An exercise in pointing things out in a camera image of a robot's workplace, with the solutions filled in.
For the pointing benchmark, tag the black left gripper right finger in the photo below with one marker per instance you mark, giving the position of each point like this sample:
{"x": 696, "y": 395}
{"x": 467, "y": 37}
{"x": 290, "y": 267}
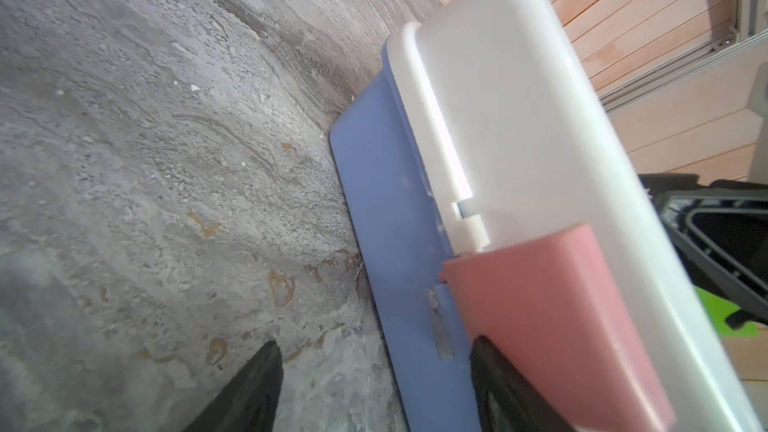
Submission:
{"x": 506, "y": 400}

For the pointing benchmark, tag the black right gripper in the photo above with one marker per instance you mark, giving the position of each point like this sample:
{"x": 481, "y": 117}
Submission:
{"x": 720, "y": 234}

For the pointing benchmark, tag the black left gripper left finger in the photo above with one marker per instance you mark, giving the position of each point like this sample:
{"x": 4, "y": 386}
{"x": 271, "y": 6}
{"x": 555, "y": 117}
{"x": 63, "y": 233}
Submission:
{"x": 250, "y": 399}

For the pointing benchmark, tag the white toolbox lid pink handle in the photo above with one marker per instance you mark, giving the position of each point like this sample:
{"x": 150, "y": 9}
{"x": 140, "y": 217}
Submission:
{"x": 559, "y": 257}

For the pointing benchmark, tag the blue toolbox base tray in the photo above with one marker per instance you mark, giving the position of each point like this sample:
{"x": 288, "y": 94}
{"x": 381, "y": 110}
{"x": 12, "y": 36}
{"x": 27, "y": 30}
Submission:
{"x": 396, "y": 225}

